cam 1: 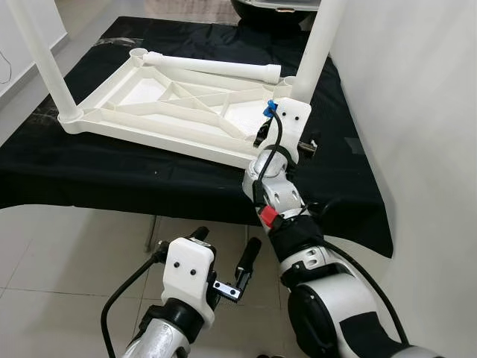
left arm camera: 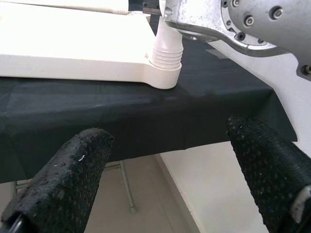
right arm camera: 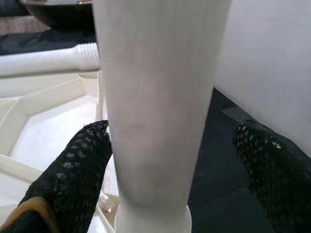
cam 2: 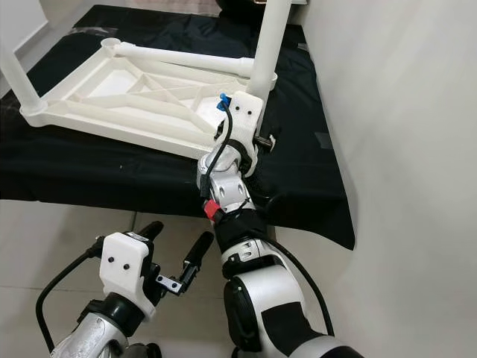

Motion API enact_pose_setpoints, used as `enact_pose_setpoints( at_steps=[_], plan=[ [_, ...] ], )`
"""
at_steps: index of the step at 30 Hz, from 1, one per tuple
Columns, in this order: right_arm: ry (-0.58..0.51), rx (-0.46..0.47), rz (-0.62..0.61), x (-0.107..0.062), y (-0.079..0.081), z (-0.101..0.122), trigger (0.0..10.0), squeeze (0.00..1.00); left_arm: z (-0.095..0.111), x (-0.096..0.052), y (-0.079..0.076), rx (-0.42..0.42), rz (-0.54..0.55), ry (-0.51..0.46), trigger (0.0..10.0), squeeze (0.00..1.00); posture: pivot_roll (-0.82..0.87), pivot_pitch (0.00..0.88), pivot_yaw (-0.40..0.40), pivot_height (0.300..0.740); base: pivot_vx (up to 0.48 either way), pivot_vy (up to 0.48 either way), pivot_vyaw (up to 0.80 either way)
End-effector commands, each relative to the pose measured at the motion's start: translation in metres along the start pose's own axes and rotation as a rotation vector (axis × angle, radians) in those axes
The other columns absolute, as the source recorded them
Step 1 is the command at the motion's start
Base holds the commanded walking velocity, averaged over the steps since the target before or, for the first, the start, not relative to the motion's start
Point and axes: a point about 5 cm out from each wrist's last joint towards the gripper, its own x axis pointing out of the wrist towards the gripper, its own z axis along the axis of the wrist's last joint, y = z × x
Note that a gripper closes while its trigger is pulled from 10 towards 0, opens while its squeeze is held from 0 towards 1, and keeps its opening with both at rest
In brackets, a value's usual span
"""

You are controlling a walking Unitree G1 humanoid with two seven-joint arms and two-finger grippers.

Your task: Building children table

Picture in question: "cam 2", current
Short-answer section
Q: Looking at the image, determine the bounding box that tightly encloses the black tablecloth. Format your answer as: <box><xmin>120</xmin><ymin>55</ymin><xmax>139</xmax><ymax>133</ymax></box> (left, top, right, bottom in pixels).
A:
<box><xmin>0</xmin><ymin>4</ymin><xmax>356</xmax><ymax>251</ymax></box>

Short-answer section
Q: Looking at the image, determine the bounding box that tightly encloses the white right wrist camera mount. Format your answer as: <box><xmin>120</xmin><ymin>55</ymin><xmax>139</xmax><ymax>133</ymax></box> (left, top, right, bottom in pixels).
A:
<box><xmin>215</xmin><ymin>91</ymin><xmax>264</xmax><ymax>157</ymax></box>

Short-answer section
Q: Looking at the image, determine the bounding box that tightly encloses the small clear tape piece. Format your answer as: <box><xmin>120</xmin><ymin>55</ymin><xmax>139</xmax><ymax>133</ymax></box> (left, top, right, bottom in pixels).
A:
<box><xmin>315</xmin><ymin>133</ymin><xmax>337</xmax><ymax>151</ymax></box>

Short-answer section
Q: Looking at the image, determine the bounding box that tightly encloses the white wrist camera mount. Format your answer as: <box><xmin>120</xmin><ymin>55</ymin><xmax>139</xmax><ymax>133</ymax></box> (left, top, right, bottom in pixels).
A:
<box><xmin>215</xmin><ymin>91</ymin><xmax>264</xmax><ymax>157</ymax></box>
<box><xmin>101</xmin><ymin>231</ymin><xmax>157</xmax><ymax>314</ymax></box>

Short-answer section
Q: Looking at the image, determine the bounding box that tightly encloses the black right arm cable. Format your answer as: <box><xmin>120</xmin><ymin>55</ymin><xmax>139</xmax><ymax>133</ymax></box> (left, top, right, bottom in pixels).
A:
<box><xmin>205</xmin><ymin>104</ymin><xmax>336</xmax><ymax>340</ymax></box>

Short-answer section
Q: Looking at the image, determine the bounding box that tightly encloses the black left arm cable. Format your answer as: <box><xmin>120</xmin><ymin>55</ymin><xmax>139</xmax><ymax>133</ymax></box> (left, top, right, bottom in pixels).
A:
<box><xmin>36</xmin><ymin>239</ymin><xmax>107</xmax><ymax>348</ymax></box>

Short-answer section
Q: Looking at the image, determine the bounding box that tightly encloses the black wok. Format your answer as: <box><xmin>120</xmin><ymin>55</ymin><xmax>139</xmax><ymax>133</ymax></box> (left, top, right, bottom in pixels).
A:
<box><xmin>216</xmin><ymin>0</ymin><xmax>271</xmax><ymax>10</ymax></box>

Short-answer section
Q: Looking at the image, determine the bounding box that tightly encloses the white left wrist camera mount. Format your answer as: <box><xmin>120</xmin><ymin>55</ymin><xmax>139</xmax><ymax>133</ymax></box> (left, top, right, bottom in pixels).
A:
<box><xmin>101</xmin><ymin>231</ymin><xmax>157</xmax><ymax>314</ymax></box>

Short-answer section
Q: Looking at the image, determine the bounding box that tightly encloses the clear tape strip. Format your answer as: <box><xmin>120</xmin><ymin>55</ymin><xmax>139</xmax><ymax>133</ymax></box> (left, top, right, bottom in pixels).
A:
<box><xmin>69</xmin><ymin>25</ymin><xmax>99</xmax><ymax>37</ymax></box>

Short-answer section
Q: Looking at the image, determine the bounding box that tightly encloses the dark robot left foot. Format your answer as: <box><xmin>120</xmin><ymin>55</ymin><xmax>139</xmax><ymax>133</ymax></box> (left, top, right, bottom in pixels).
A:
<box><xmin>125</xmin><ymin>342</ymin><xmax>162</xmax><ymax>358</ymax></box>

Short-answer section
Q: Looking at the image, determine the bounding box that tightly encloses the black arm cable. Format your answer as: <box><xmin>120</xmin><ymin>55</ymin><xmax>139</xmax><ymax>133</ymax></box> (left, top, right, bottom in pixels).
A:
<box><xmin>36</xmin><ymin>239</ymin><xmax>107</xmax><ymax>348</ymax></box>
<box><xmin>205</xmin><ymin>104</ymin><xmax>336</xmax><ymax>340</ymax></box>

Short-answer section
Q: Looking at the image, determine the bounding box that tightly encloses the white plastic children table top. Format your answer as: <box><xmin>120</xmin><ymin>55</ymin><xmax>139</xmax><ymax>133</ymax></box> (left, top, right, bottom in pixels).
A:
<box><xmin>21</xmin><ymin>37</ymin><xmax>278</xmax><ymax>161</ymax></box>

